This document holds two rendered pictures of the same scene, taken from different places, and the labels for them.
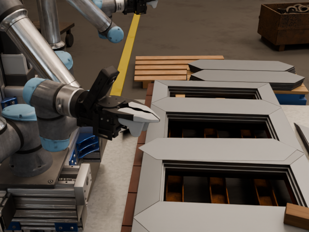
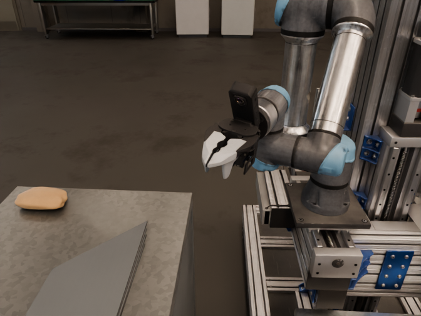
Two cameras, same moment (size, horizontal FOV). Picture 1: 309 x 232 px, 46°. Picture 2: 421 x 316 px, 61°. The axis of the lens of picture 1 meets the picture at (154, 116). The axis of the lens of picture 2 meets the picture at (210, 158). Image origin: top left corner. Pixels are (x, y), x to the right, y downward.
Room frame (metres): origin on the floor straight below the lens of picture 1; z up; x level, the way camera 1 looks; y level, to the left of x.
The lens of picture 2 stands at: (0.68, -0.50, 1.73)
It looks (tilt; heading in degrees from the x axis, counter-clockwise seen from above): 29 degrees down; 90
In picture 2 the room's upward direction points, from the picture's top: straight up
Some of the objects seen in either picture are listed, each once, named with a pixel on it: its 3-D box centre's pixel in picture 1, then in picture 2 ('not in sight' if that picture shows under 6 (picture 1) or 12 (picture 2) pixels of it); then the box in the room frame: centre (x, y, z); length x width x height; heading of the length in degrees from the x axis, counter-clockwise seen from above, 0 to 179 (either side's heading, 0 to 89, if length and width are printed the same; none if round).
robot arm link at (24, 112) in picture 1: (21, 125); (331, 156); (1.05, 0.45, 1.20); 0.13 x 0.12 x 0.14; 153
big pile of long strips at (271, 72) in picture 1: (243, 73); not in sight; (2.39, -0.63, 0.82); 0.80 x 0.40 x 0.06; 86
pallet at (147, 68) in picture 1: (181, 71); not in sight; (4.28, -0.35, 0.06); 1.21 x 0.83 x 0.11; 89
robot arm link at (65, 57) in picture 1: (60, 68); not in sight; (1.56, 0.44, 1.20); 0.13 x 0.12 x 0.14; 24
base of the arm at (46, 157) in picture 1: (29, 152); (327, 189); (1.06, 0.45, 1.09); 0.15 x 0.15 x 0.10
